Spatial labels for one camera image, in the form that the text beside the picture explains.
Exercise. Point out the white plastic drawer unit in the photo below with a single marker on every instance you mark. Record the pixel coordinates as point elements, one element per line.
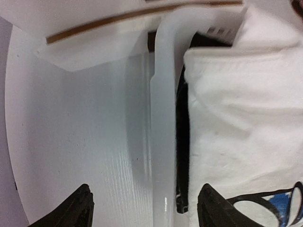
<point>78,34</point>

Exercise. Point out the white perforated plastic basket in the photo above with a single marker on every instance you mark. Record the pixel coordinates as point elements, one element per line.
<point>173,38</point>

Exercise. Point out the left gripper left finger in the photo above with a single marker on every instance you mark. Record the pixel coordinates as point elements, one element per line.
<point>75,211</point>

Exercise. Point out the white blue print t-shirt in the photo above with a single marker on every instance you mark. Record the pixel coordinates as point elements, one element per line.
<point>245,108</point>

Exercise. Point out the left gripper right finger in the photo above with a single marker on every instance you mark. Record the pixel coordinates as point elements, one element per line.
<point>215,211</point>

